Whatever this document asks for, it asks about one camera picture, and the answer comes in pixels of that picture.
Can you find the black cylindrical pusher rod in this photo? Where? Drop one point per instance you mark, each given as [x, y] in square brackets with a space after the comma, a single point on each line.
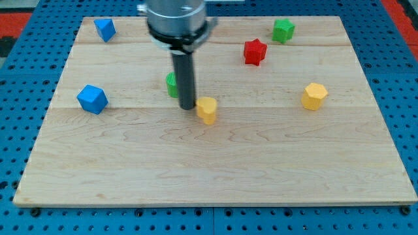
[185, 80]

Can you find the yellow heart block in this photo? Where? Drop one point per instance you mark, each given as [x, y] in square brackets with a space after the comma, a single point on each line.
[206, 109]

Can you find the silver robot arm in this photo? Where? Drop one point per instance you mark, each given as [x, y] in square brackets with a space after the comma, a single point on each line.
[180, 27]

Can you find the green circle block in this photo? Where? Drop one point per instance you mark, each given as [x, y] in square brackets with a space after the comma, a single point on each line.
[171, 85]

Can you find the red star block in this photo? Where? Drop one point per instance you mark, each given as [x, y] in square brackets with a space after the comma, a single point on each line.
[254, 52]

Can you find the blue triangle block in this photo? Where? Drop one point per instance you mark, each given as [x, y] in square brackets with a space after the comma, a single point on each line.
[105, 28]

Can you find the blue cube block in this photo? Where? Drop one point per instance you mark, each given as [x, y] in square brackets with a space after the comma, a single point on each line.
[92, 99]

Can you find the green star block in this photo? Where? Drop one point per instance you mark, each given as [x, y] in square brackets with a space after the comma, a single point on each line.
[283, 30]

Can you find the wooden board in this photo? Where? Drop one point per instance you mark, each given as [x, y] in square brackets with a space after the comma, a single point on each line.
[264, 150]

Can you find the yellow hexagon block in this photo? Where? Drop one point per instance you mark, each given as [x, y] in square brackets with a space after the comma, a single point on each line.
[314, 96]

